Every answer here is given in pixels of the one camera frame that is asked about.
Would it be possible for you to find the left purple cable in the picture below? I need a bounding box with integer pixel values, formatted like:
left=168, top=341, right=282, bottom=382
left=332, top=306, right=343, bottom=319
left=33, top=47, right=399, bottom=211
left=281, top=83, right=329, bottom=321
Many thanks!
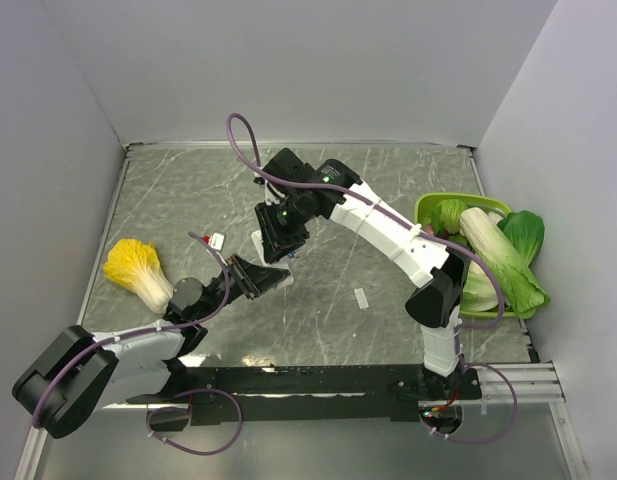
left=31, top=230, right=244, bottom=456

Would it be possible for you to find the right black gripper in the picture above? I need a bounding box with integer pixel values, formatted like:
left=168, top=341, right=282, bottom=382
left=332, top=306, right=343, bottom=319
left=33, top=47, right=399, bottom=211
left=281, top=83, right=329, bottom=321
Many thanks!
left=255, top=192, right=311, bottom=262

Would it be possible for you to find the green cabbage toy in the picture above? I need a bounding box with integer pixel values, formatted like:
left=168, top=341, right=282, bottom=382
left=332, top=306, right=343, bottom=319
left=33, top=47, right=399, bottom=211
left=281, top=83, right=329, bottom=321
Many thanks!
left=430, top=199, right=468, bottom=236

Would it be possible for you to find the purple cable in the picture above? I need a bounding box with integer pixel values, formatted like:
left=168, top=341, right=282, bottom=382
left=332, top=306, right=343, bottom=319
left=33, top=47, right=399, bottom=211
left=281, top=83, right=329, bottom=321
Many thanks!
left=225, top=113, right=519, bottom=444
left=31, top=230, right=244, bottom=456

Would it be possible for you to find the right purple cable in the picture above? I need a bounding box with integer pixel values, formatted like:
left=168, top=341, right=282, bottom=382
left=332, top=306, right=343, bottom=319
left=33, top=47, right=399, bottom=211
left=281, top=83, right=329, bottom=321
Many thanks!
left=225, top=113, right=519, bottom=444

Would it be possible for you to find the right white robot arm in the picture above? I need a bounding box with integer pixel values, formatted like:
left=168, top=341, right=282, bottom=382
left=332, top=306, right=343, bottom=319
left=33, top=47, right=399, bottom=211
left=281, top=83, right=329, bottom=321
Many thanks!
left=255, top=148, right=469, bottom=399

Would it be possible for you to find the yellow cabbage toy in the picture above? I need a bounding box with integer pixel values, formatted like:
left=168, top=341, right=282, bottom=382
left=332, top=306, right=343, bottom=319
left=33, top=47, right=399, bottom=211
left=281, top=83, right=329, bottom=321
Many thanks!
left=102, top=239, right=174, bottom=314

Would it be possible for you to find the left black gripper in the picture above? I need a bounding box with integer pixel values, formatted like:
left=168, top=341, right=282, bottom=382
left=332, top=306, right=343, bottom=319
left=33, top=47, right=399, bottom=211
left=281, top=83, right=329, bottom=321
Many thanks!
left=195, top=252, right=290, bottom=322

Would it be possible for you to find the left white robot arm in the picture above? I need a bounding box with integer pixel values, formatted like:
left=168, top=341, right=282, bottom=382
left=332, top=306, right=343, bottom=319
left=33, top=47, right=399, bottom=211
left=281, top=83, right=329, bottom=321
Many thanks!
left=12, top=254, right=293, bottom=439

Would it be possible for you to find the black mounting base plate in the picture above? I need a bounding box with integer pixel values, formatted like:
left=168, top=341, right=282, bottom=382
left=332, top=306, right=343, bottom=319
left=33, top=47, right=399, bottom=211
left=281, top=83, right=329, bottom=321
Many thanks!
left=128, top=364, right=482, bottom=426

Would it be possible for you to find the green plastic basket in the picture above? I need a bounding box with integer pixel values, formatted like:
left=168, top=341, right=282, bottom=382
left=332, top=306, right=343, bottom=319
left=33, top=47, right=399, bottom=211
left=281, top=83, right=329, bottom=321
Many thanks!
left=414, top=192, right=512, bottom=320

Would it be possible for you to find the white battery cover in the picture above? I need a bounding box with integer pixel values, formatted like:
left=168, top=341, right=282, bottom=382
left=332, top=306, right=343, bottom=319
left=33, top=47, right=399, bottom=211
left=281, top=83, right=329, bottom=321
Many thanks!
left=354, top=288, right=369, bottom=310

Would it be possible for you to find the large bok choy toy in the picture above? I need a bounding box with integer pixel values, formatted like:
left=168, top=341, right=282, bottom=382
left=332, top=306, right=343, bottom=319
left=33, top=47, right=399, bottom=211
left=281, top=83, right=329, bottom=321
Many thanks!
left=460, top=207, right=550, bottom=319

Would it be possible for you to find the white remote control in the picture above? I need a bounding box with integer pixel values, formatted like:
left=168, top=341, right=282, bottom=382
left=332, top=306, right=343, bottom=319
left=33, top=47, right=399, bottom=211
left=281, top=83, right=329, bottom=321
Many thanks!
left=251, top=230, right=294, bottom=290

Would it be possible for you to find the small bok choy toy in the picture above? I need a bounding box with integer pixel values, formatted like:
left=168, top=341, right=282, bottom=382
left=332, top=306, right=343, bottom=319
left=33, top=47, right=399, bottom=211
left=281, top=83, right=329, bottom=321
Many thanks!
left=461, top=271, right=499, bottom=312

